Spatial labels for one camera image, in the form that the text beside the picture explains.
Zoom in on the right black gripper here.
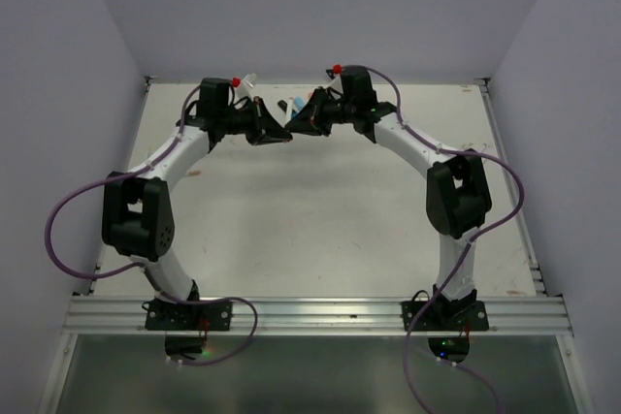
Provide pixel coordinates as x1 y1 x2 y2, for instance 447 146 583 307
285 84 356 136

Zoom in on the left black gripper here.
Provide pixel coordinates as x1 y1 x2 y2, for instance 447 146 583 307
219 96 292 146

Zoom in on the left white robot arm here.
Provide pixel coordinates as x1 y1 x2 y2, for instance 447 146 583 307
102 75 292 330

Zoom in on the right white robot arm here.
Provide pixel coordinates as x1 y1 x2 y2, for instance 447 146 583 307
285 65 492 330

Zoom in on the light blue highlighter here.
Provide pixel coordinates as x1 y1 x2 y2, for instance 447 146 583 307
293 97 306 112

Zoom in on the black blue highlighter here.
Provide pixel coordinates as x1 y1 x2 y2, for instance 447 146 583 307
277 100 290 114

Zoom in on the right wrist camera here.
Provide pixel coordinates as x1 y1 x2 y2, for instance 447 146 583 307
325 64 343 94

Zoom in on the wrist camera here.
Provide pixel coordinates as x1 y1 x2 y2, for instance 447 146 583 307
325 64 343 94
231 73 257 100

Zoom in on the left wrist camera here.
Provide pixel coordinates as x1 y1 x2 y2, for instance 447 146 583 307
231 73 257 100

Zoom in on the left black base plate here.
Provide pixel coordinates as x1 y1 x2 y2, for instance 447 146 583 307
142 299 233 332

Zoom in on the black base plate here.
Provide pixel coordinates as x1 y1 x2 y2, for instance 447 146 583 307
411 301 490 332
142 299 233 332

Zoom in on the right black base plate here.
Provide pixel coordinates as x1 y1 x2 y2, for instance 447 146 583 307
411 301 490 332

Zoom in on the aluminium mounting rail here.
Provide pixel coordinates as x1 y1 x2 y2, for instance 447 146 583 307
63 296 572 336

